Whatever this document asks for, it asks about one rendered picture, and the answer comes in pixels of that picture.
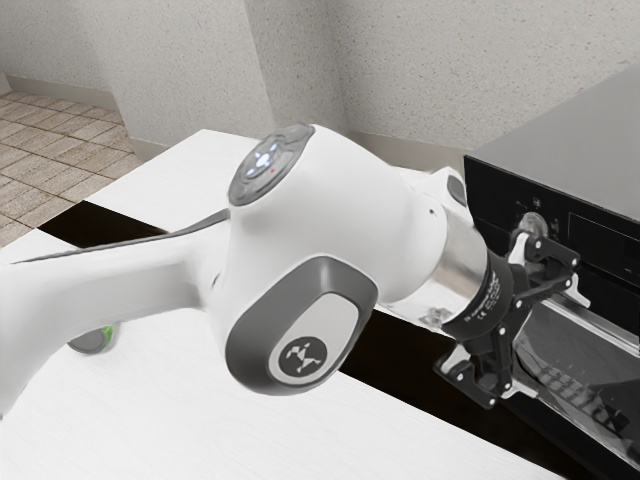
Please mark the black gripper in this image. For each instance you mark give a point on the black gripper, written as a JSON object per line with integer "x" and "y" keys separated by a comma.
{"x": 487, "y": 300}

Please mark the black oven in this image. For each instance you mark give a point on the black oven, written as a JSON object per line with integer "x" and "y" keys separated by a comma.
{"x": 590, "y": 210}

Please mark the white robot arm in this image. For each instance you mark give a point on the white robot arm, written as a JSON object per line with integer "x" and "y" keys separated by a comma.
{"x": 280, "y": 215}

